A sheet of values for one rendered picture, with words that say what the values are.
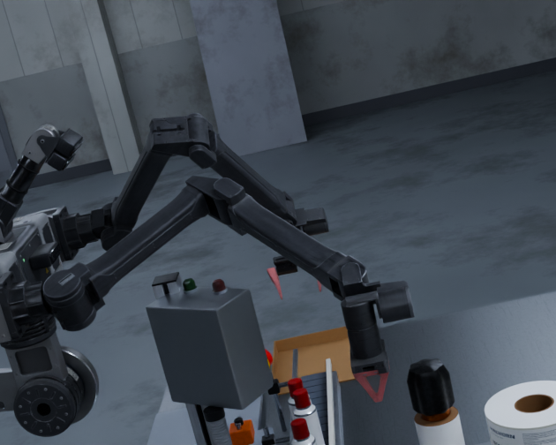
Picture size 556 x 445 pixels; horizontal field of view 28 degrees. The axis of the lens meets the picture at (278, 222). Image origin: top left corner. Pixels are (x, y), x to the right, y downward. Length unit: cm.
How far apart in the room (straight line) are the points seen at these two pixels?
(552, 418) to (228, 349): 70
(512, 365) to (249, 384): 116
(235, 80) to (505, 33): 264
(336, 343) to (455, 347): 38
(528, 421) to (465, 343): 90
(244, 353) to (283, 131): 838
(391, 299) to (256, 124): 832
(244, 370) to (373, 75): 903
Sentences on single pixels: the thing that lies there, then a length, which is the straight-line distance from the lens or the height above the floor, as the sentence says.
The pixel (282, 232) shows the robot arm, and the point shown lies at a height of 148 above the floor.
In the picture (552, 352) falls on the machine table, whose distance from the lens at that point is 299.
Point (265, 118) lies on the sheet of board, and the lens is 1026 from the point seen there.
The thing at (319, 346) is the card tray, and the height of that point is 83.
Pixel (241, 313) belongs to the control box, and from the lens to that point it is 190.
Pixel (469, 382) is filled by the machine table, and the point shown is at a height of 83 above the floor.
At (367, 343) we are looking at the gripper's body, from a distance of 201.
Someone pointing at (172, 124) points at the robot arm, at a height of 168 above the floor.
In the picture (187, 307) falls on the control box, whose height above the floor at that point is 147.
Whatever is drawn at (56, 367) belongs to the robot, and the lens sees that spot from 259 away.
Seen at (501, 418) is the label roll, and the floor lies 102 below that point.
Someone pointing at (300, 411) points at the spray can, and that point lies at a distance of 243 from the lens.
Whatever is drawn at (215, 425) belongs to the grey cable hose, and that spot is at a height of 126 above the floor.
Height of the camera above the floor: 208
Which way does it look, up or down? 15 degrees down
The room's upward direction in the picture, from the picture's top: 14 degrees counter-clockwise
